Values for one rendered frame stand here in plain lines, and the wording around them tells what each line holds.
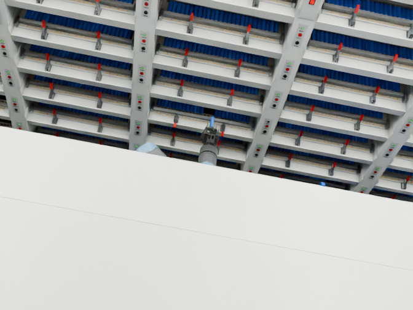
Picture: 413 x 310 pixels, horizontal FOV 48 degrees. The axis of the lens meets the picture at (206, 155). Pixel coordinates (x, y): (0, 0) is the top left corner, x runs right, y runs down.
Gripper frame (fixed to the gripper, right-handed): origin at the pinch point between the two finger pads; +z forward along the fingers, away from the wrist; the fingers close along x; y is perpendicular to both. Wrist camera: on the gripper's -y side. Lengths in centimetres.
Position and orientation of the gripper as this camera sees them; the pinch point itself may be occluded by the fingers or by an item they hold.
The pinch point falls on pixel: (211, 127)
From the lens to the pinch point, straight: 250.1
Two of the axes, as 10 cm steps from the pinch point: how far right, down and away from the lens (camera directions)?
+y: 1.6, -6.9, -7.1
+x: -9.8, -1.8, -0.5
